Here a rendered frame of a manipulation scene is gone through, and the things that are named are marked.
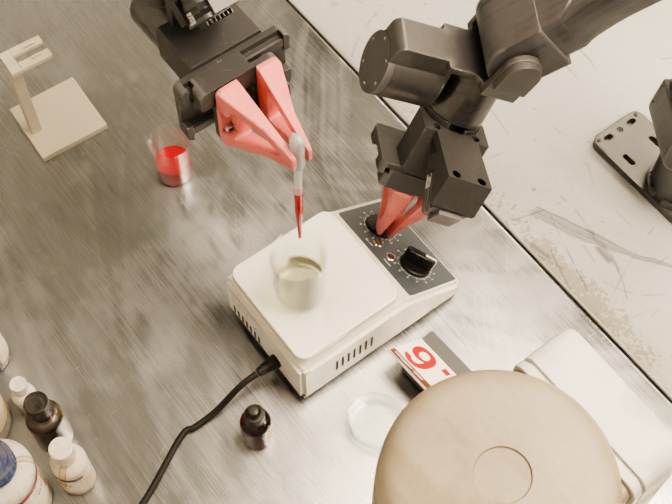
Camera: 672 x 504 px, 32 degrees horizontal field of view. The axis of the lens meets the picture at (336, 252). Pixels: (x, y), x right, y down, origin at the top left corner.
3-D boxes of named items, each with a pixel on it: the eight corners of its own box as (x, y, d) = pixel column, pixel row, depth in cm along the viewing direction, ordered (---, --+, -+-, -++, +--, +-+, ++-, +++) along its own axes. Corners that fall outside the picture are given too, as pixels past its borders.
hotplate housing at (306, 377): (382, 208, 125) (385, 167, 118) (460, 295, 120) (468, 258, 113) (210, 320, 119) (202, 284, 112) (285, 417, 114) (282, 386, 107)
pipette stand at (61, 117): (73, 81, 133) (50, 5, 122) (108, 128, 130) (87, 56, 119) (10, 113, 131) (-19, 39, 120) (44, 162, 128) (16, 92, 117)
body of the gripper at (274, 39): (293, 36, 92) (239, -21, 95) (185, 99, 89) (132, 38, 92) (295, 86, 98) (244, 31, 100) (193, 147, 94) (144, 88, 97)
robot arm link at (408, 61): (363, 122, 102) (434, 40, 93) (353, 44, 107) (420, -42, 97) (474, 148, 107) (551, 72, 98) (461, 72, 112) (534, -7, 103)
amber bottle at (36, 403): (80, 440, 112) (62, 406, 105) (48, 461, 111) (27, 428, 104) (62, 411, 114) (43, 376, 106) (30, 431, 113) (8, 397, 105)
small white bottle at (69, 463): (71, 456, 112) (53, 424, 104) (102, 469, 111) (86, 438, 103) (54, 488, 110) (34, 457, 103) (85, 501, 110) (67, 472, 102)
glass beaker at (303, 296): (300, 329, 109) (298, 289, 102) (259, 294, 111) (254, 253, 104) (344, 287, 111) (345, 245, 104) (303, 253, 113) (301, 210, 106)
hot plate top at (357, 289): (327, 210, 116) (327, 206, 115) (403, 297, 111) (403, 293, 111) (228, 274, 112) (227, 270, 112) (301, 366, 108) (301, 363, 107)
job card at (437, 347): (431, 331, 118) (435, 313, 115) (493, 395, 115) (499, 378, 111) (386, 367, 116) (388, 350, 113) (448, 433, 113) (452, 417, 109)
